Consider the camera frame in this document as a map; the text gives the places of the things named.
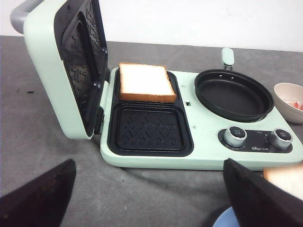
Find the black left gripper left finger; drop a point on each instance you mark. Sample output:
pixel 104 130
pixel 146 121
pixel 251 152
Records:
pixel 41 202

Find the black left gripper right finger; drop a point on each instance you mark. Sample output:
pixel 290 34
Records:
pixel 257 202

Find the beige ribbed ceramic bowl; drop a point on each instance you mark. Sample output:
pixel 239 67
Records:
pixel 288 99

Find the white bread slice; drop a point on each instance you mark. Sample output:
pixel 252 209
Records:
pixel 143 82

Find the breakfast maker hinged lid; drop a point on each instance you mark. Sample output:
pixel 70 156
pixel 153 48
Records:
pixel 66 42

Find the mint green breakfast maker base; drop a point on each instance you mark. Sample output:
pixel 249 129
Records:
pixel 185 134

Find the blue round plate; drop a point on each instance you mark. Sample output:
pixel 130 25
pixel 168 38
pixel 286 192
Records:
pixel 227 219

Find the right silver control knob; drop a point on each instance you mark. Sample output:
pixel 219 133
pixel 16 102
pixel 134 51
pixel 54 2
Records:
pixel 280 138

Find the silver control knob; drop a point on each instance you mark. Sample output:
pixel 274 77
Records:
pixel 235 136
pixel 280 138

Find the left silver control knob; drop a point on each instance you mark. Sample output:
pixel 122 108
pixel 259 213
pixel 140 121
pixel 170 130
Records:
pixel 235 136

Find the black round frying pan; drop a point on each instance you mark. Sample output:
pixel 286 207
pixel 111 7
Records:
pixel 233 95

